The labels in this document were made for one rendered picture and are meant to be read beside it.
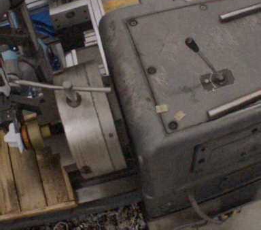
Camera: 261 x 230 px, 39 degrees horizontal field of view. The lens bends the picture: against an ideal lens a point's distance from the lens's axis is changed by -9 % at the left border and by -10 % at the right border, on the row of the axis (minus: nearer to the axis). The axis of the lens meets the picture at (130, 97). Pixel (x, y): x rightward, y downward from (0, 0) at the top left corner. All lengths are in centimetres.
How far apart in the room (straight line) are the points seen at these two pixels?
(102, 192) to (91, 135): 34
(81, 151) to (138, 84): 22
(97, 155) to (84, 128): 8
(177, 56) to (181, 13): 15
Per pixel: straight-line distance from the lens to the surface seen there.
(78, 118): 97
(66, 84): 91
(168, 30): 105
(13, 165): 136
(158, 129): 90
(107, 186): 127
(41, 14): 149
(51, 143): 109
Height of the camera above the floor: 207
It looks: 60 degrees down
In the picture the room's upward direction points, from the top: 9 degrees counter-clockwise
